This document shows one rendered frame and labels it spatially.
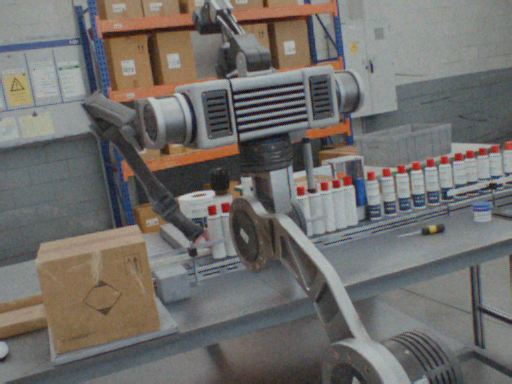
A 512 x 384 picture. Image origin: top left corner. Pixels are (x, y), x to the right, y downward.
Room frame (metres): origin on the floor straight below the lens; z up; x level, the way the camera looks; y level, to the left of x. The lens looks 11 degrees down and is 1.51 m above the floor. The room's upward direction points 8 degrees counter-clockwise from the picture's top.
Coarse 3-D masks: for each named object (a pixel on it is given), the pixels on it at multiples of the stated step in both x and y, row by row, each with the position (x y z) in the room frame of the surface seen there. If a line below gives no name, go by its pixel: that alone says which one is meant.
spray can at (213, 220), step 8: (208, 208) 2.11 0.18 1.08; (208, 216) 2.11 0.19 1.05; (216, 216) 2.10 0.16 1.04; (208, 224) 2.10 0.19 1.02; (216, 224) 2.09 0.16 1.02; (216, 232) 2.09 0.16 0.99; (216, 248) 2.09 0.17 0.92; (224, 248) 2.11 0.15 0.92; (216, 256) 2.09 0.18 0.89; (224, 256) 2.10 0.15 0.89
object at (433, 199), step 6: (432, 162) 2.44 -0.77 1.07; (426, 168) 2.45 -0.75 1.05; (432, 168) 2.43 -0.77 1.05; (426, 174) 2.44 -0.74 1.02; (432, 174) 2.43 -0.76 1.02; (426, 180) 2.45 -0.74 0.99; (432, 180) 2.43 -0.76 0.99; (426, 186) 2.46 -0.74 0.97; (432, 186) 2.43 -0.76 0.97; (432, 192) 2.43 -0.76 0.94; (438, 192) 2.44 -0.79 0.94; (432, 198) 2.43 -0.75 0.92; (438, 198) 2.43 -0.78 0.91; (432, 204) 2.43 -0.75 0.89; (438, 204) 2.43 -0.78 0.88
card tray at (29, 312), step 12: (24, 300) 1.99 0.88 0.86; (36, 300) 2.00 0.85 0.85; (0, 312) 1.96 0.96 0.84; (12, 312) 1.95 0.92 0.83; (24, 312) 1.94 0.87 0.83; (36, 312) 1.92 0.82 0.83; (0, 324) 1.85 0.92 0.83; (12, 324) 1.74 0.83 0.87; (24, 324) 1.75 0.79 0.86; (36, 324) 1.76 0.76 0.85; (0, 336) 1.72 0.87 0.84; (12, 336) 1.74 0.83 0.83
